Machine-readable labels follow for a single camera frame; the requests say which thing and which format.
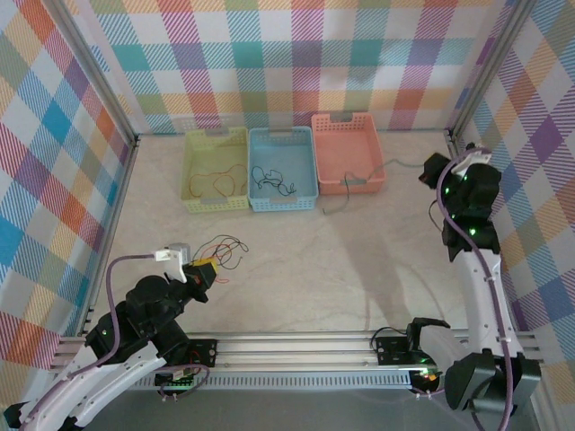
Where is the thick dark cable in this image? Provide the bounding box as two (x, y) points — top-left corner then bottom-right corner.
(320, 158), (424, 216)

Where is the thin black cable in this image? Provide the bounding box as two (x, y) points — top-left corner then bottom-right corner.
(197, 235), (251, 271)
(250, 166), (298, 198)

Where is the pink perforated plastic basket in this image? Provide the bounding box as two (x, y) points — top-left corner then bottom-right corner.
(311, 112), (388, 195)

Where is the green perforated plastic basket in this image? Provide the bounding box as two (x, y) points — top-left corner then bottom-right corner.
(179, 127), (251, 214)

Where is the blue perforated plastic basket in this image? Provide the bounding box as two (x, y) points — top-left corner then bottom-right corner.
(247, 127), (320, 213)

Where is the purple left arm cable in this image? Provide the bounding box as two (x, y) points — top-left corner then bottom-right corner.
(24, 252), (211, 426)

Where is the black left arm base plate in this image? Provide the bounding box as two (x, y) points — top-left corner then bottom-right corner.
(179, 339), (219, 369)

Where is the aluminium upright frame post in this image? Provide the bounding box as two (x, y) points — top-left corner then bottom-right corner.
(447, 0), (538, 136)
(57, 0), (138, 143)

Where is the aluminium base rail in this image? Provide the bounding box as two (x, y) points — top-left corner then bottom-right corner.
(48, 330), (541, 373)

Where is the grey slotted cable duct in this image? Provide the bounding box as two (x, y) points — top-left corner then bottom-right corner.
(134, 370), (415, 390)

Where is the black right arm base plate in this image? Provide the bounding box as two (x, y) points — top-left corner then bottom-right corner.
(375, 335), (423, 365)

